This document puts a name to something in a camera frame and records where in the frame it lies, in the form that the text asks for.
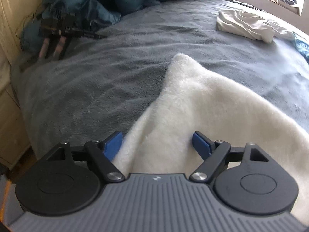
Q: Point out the white shirt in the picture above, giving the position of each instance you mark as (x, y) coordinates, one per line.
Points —
(243, 24)

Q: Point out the person's left hand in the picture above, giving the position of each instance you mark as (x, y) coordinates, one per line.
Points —
(44, 48)

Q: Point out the blue garment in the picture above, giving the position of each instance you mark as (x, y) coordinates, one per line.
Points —
(303, 46)

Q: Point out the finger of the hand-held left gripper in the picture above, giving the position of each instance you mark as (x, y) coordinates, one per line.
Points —
(89, 34)

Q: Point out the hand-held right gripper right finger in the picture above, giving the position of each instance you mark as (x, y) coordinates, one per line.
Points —
(200, 145)

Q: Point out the cream carved headboard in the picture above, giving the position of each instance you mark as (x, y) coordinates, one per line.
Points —
(9, 77)

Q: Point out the open box of dark items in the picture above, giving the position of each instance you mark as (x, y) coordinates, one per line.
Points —
(287, 0)

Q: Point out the cream fluffy blanket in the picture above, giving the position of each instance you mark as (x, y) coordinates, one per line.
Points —
(205, 101)

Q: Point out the pale grey shirt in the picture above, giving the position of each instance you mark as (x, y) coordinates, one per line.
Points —
(283, 32)

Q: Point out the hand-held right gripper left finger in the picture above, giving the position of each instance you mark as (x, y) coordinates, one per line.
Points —
(113, 145)

